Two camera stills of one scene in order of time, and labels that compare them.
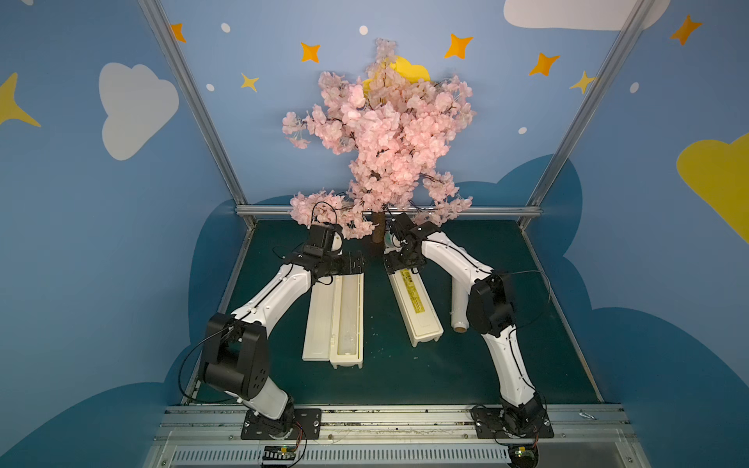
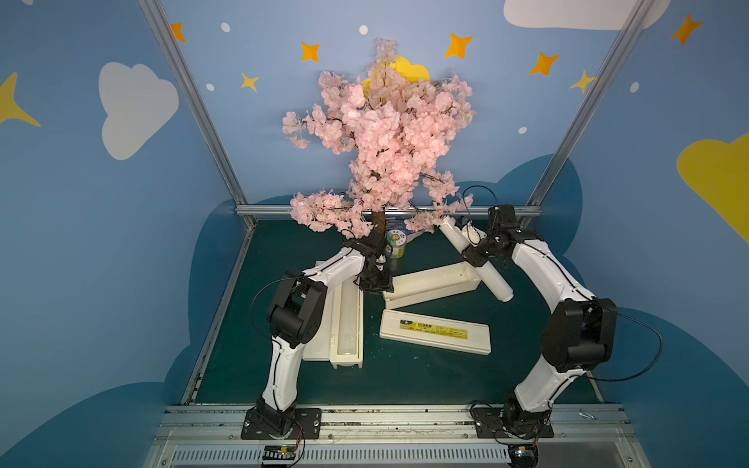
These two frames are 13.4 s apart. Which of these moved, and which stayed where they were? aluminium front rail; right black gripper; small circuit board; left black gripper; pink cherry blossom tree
Moved: right black gripper; left black gripper
Stayed: small circuit board; pink cherry blossom tree; aluminium front rail
